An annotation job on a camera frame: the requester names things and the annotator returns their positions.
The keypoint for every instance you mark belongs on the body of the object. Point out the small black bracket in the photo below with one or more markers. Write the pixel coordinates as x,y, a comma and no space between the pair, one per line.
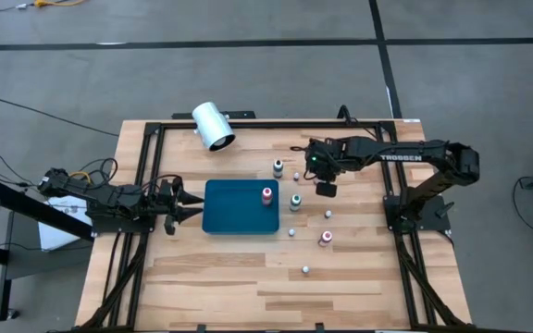
200,328
319,328

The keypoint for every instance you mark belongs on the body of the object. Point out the black aluminium table frame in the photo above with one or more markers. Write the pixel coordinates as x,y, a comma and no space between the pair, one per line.
294,125

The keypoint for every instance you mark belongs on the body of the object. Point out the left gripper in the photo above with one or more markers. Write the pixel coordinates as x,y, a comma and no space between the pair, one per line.
164,203

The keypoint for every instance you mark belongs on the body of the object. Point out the black mounting bar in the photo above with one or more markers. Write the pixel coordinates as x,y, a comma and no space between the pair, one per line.
243,114

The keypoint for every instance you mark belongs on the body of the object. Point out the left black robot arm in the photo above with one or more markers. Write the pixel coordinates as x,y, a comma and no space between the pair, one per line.
114,199

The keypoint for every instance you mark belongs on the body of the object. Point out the black support bar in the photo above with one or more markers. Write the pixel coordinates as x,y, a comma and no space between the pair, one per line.
40,211

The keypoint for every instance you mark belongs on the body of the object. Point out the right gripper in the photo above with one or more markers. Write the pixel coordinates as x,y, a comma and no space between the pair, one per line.
324,162

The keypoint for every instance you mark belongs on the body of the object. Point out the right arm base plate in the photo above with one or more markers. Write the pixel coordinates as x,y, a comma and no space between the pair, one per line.
428,222

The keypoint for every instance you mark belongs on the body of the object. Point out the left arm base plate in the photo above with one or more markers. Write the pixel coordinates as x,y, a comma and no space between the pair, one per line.
123,226

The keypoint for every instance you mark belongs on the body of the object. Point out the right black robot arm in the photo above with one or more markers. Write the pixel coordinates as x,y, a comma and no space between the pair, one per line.
405,157

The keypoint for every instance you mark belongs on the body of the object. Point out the blue plastic tray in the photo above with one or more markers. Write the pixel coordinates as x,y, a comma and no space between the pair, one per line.
234,213

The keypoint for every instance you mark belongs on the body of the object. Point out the green cap food coloring bottle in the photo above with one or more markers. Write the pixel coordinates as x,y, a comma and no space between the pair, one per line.
295,203

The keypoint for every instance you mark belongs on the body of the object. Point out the dark cap food coloring bottle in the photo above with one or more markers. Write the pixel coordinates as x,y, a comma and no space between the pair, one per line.
278,170

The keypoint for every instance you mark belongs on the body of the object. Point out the white cylinder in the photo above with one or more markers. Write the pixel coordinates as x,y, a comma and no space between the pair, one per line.
211,122

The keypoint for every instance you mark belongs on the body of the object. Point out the white box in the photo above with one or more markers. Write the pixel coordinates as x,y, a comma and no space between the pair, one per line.
58,231

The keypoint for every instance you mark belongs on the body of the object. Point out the pink cap food coloring bottle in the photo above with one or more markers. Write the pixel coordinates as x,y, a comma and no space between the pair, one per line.
325,238

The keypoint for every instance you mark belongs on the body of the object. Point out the black upright bar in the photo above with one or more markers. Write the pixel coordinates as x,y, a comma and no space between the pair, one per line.
5,287

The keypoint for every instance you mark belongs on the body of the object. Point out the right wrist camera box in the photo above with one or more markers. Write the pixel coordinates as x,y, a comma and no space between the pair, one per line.
326,190

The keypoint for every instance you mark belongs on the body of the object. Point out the red cap food coloring bottle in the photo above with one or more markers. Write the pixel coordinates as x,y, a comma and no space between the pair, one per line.
267,198

